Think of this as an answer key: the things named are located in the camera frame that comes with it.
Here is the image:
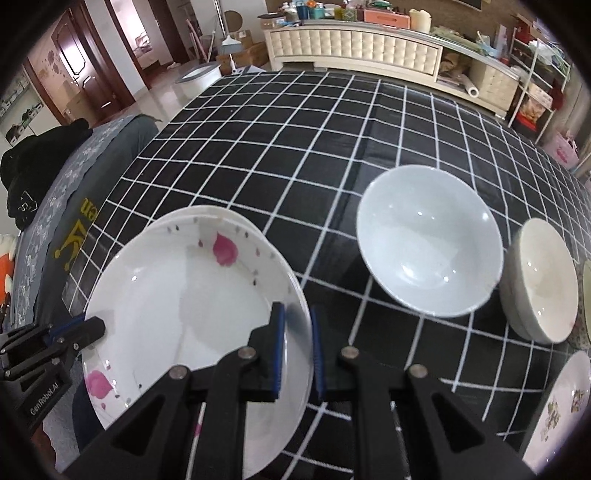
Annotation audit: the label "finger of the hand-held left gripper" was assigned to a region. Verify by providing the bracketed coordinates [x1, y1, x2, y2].
[0, 315, 86, 368]
[46, 316, 107, 360]

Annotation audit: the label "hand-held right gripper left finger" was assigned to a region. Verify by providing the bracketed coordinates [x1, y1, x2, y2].
[60, 302, 289, 480]

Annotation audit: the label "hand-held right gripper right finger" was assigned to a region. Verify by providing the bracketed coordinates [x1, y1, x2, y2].
[311, 306, 539, 480]

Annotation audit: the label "white pink petal plate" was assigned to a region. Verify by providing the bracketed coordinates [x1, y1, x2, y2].
[143, 206, 279, 260]
[82, 217, 311, 479]

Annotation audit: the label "large white bowl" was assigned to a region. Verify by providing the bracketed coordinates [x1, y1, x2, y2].
[356, 165, 504, 318]

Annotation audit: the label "cream bowl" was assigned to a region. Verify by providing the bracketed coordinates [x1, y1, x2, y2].
[499, 218, 580, 344]

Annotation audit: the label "white bear print plate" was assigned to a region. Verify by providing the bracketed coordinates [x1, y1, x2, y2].
[522, 351, 591, 476]

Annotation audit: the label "person's left leg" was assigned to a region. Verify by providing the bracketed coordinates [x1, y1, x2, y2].
[71, 392, 112, 457]

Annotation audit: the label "orange toy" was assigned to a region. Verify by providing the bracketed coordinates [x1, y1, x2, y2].
[0, 234, 20, 298]

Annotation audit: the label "dark cloth with yellow print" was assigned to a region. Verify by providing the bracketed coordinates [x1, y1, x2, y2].
[50, 198, 118, 282]

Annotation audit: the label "grey floral sofa cover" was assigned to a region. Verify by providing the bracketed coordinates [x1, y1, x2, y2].
[13, 114, 158, 324]

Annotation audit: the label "black jacket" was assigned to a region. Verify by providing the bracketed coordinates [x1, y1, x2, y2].
[0, 117, 94, 228]

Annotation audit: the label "black white grid tablecloth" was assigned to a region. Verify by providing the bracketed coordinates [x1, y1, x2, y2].
[60, 69, 591, 480]

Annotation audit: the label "brown wooden door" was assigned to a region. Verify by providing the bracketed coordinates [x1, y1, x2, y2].
[50, 0, 136, 114]

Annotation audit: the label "white round basin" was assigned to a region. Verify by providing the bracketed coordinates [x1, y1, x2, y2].
[175, 62, 223, 99]

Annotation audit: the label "cardboard boxes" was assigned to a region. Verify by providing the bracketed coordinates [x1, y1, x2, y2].
[216, 30, 269, 75]

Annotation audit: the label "white tufted cabinet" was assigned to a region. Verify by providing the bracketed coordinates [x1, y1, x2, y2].
[262, 23, 522, 117]

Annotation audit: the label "white floor lamp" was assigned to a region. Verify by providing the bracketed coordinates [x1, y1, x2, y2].
[212, 0, 245, 75]

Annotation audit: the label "pink bag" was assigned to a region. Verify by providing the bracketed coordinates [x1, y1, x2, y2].
[549, 131, 581, 172]

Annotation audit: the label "pink box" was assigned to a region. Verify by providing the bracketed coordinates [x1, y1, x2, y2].
[363, 8, 411, 29]

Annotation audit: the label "cluster of bottles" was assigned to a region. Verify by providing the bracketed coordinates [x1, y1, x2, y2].
[279, 0, 365, 22]

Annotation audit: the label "cream jar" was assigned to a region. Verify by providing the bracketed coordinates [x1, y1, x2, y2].
[409, 9, 433, 34]

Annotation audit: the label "white wall shelf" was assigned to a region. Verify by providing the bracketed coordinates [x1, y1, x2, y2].
[0, 74, 48, 142]

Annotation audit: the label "white wire shelf rack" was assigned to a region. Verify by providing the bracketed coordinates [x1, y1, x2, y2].
[507, 18, 583, 141]

